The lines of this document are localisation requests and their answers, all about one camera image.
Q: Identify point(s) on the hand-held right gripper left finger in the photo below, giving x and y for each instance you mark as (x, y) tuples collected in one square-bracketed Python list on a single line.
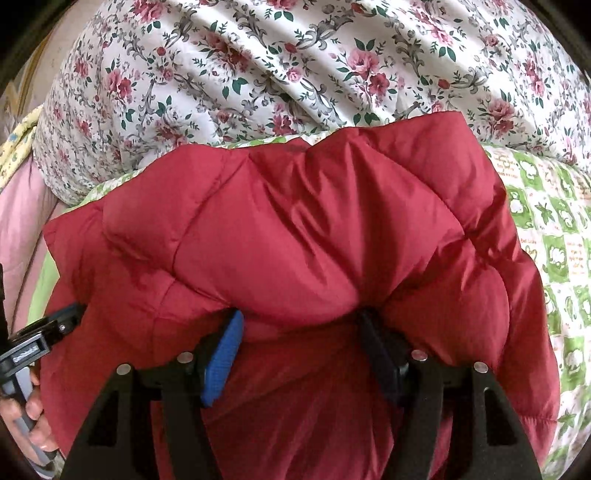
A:
[(225, 355)]

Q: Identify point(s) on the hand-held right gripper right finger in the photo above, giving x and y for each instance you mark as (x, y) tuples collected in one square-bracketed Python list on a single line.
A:
[(382, 364)]

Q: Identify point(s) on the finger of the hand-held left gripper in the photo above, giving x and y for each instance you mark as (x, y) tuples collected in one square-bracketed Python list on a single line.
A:
[(62, 321)]

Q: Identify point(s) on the red quilted jacket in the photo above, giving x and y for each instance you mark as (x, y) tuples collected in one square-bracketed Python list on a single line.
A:
[(300, 230)]

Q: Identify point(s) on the person's left hand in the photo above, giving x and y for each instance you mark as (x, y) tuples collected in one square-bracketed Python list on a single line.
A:
[(39, 424)]

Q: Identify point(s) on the pink blanket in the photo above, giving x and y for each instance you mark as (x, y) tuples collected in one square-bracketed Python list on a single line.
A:
[(23, 240)]

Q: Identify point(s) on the yellow floral cloth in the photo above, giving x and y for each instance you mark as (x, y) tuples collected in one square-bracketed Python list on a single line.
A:
[(16, 143)]

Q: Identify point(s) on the green patterned blanket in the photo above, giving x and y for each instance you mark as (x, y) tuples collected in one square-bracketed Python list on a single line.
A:
[(549, 258)]

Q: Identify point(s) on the floral duvet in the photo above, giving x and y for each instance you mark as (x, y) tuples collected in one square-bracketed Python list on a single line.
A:
[(286, 64)]

